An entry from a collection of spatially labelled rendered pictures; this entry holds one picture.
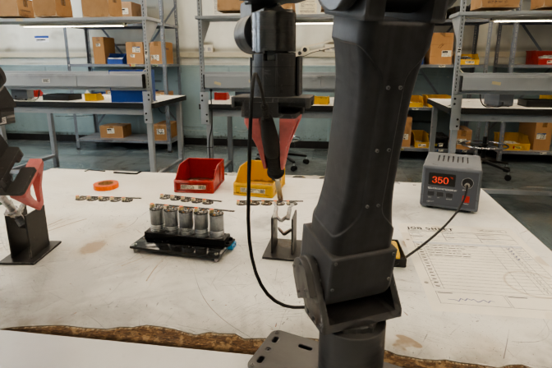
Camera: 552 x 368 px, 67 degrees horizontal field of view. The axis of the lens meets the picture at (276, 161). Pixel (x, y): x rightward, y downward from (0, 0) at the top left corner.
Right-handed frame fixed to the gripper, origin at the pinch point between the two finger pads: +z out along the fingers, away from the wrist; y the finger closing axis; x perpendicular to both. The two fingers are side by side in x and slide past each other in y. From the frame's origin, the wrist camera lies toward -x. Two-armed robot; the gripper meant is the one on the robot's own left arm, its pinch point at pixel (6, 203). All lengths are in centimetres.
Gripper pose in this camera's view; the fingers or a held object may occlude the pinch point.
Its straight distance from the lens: 75.2
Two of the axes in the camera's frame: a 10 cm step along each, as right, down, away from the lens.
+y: -10.0, 0.0, 0.2
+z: 0.1, 6.6, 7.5
